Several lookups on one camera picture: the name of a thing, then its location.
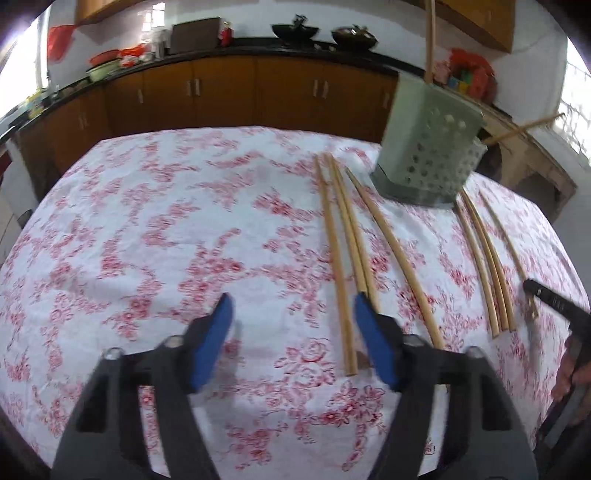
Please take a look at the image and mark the brown box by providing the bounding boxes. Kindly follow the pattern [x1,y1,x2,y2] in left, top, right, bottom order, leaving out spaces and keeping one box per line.
[171,17,222,55]

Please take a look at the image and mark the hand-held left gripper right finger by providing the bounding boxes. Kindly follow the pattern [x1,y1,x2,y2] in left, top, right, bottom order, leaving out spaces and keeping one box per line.
[353,292,541,480]

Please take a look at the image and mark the green perforated utensil holder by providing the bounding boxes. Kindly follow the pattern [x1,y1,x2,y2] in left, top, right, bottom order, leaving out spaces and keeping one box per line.
[372,76,488,208]

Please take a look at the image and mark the red plastic containers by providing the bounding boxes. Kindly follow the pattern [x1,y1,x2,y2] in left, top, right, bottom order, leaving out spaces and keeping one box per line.
[434,48,497,100]

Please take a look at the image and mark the white cups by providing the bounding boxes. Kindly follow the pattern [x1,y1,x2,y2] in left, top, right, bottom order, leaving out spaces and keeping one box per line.
[148,28,169,58]

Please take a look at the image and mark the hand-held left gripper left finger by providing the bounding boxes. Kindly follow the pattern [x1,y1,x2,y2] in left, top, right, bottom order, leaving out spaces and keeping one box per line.
[48,292,236,480]

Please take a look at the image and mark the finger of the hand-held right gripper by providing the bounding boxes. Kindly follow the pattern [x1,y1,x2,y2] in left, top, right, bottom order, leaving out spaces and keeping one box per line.
[523,278,591,326]

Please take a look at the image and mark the person's right hand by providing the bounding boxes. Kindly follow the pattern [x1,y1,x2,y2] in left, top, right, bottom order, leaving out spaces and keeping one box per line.
[551,351,591,428]

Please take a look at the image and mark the black kitchen countertop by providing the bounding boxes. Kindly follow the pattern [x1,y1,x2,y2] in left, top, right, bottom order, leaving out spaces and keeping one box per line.
[0,39,402,139]

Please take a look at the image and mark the floral red white tablecloth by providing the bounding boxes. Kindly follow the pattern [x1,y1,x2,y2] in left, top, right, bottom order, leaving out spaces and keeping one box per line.
[0,127,591,480]

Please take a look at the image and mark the brown lower kitchen cabinets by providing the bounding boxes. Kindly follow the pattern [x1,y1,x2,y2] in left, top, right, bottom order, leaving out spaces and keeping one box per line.
[18,55,400,176]

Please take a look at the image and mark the wooden chopstick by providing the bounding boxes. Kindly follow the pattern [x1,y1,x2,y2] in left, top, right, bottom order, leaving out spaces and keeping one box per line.
[425,0,438,86]
[455,203,500,337]
[330,154,380,311]
[345,168,448,352]
[323,153,368,296]
[479,191,540,320]
[461,191,509,333]
[482,113,565,145]
[465,194,517,331]
[313,156,358,377]

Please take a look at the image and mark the barred window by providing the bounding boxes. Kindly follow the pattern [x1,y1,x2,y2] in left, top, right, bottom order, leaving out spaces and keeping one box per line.
[561,41,591,158]

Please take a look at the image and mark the red plastic bag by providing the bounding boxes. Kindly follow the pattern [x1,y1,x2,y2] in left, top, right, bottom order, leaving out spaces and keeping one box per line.
[48,25,75,63]

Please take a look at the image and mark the cream wooden sideboard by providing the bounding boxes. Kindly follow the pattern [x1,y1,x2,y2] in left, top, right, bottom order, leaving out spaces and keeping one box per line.
[480,106,578,217]

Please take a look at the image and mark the brown upper wall cabinet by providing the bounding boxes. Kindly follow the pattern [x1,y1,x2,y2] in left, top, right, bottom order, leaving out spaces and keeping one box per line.
[74,0,144,26]
[434,0,515,54]

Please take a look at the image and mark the black wok with lid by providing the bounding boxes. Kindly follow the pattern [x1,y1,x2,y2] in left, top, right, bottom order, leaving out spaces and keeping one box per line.
[330,25,379,49]

